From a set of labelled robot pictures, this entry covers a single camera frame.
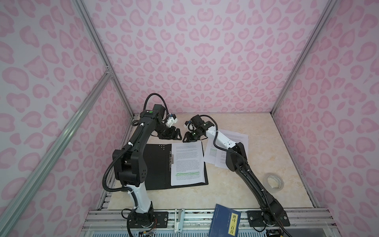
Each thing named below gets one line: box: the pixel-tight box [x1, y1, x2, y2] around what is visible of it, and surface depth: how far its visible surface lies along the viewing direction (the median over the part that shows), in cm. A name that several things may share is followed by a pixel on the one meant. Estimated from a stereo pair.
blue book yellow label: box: [208, 203, 242, 237], surface depth 73 cm
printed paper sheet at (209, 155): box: [203, 138, 217, 165], surface depth 97 cm
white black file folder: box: [144, 141, 209, 191], surface depth 92 cm
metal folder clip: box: [169, 150, 175, 166], surface depth 97 cm
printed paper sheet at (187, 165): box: [170, 141, 206, 187], surface depth 94 cm
